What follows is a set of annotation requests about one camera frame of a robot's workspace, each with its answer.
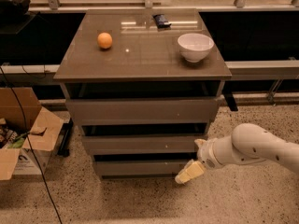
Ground open cardboard box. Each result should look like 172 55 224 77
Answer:
0 88 64 180

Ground black floor cable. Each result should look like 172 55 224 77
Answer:
0 66 64 224

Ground black object on shelf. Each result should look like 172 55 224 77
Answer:
0 0 31 16

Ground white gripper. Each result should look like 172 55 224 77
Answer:
175 138 223 184

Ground grey drawer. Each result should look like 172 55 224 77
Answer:
82 134 207 155
93 160 188 176
65 99 219 126

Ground grey drawer cabinet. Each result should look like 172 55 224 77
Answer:
54 9 231 179

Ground items inside cardboard box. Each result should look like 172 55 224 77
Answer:
0 118 28 148

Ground dark blue snack packet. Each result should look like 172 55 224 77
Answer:
153 14 171 28

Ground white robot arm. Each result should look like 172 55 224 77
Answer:
175 123 299 184

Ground white ceramic bowl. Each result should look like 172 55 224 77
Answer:
178 33 214 63

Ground orange fruit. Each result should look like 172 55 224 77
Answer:
97 33 113 49

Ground grey bottom drawer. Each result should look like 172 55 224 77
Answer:
93 160 188 176

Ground grey top drawer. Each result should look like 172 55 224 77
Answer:
65 99 219 126

